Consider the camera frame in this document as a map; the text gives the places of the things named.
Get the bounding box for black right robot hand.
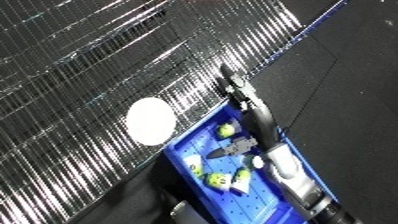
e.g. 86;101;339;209
206;63;285;159

